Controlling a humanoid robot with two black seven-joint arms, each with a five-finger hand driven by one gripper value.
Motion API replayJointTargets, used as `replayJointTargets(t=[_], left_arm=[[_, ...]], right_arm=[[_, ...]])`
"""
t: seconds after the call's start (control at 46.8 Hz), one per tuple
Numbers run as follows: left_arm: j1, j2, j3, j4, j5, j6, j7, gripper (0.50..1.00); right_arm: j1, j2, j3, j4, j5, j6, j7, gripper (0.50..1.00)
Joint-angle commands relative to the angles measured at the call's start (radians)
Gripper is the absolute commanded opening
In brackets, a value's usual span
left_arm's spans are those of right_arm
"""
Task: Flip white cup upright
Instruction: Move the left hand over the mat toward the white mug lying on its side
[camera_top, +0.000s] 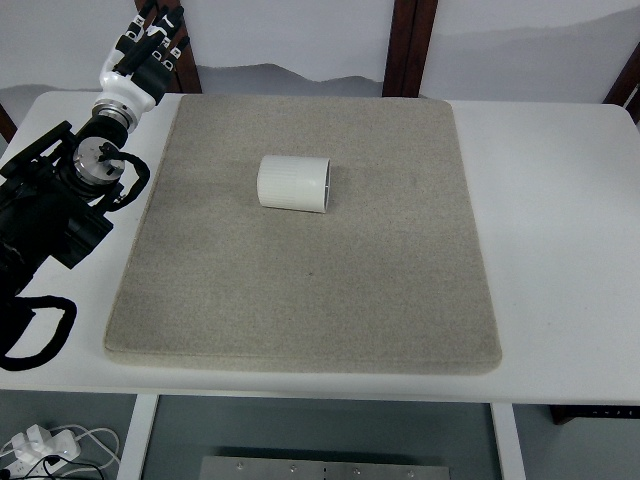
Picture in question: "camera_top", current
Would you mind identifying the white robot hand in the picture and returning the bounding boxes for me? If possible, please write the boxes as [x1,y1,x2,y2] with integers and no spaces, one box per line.
[97,0,190,114]

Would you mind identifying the white table leg frame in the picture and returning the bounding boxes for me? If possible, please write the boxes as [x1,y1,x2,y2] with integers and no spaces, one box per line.
[117,395,526,479]

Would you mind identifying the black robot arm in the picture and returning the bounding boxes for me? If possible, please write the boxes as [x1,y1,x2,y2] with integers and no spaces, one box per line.
[1,1,189,304]

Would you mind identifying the black braided cable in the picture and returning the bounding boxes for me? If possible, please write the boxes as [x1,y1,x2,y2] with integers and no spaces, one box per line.
[0,295,78,372]

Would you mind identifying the white ribbed cup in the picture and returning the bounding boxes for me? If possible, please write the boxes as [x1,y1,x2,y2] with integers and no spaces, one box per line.
[256,155,331,214]

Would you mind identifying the brown wooden frame right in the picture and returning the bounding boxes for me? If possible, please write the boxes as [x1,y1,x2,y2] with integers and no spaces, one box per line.
[603,45,640,125]

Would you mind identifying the white power cable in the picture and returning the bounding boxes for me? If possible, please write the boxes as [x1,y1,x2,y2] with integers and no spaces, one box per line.
[44,424,122,471]

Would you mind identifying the brown wooden frame left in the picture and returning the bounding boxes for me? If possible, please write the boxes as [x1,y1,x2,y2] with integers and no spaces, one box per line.
[133,0,203,95]

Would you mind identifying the white power strip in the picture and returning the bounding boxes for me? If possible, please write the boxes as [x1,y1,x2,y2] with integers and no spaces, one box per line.
[2,424,81,479]

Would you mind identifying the brown wooden frame middle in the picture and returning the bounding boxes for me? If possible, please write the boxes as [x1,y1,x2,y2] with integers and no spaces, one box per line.
[382,0,438,98]

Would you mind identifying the brown wooden frame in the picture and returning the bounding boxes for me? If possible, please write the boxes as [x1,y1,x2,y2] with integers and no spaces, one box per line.
[382,0,438,98]
[603,45,640,125]
[133,0,203,95]

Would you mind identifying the beige felt mat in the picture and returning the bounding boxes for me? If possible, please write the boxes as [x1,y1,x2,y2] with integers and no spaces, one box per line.
[104,95,502,375]

